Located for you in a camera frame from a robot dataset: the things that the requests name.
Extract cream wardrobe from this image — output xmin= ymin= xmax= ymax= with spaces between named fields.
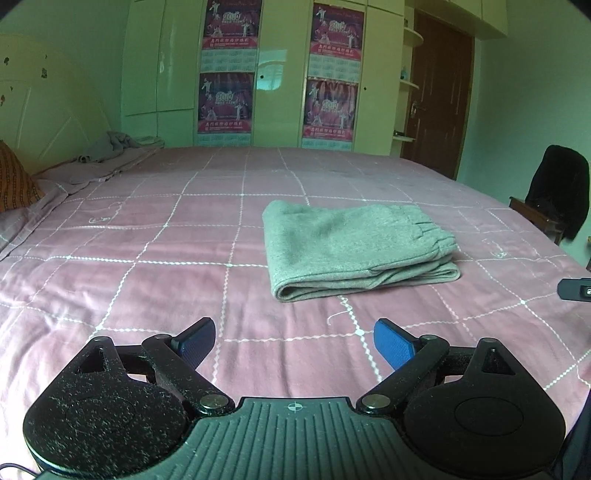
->
xmin=121 ymin=0 xmax=511 ymax=158

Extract wooden chair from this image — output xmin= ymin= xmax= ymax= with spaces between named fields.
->
xmin=509 ymin=196 xmax=567 ymax=246

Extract grey pants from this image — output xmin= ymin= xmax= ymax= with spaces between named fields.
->
xmin=262 ymin=200 xmax=462 ymax=304

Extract dark brown wooden door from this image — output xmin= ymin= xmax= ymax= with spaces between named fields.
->
xmin=401 ymin=9 xmax=475 ymax=181

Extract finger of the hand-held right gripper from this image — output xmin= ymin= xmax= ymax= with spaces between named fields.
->
xmin=557 ymin=278 xmax=591 ymax=304

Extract purple wall poster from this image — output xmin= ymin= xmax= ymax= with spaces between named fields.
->
xmin=309 ymin=2 xmax=366 ymax=57
xmin=202 ymin=0 xmax=263 ymax=52
xmin=198 ymin=72 xmax=256 ymax=134
xmin=302 ymin=78 xmax=360 ymax=141

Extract cream corner shelf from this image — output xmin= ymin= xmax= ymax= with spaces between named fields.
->
xmin=390 ymin=17 xmax=424 ymax=158

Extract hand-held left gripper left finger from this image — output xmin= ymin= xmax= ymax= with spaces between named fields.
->
xmin=76 ymin=317 xmax=236 ymax=417

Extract crumpled grey cloth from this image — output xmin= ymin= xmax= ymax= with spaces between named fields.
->
xmin=77 ymin=131 xmax=145 ymax=164

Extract cream bed headboard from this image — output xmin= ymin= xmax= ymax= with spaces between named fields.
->
xmin=0 ymin=34 xmax=122 ymax=178

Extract orange striped pillow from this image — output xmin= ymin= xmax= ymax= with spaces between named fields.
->
xmin=0 ymin=140 xmax=45 ymax=214

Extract black jacket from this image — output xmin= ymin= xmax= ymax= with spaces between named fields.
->
xmin=526 ymin=144 xmax=591 ymax=241

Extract crumpled grey blanket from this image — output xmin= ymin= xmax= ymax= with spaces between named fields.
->
xmin=34 ymin=135 xmax=166 ymax=195

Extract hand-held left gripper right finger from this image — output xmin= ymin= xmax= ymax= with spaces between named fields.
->
xmin=357 ymin=318 xmax=521 ymax=416

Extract pink checked bedsheet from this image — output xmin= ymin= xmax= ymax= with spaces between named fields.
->
xmin=0 ymin=147 xmax=591 ymax=480

